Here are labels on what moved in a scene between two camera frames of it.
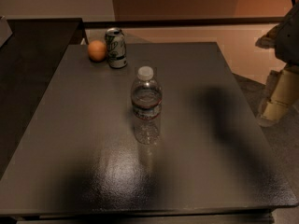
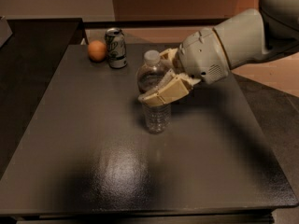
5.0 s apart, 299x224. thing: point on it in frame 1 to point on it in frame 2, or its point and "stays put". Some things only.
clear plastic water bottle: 146,101 to 157,119
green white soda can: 116,44 stays put
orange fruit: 96,50 stays put
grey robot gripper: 288,41 to 202,56
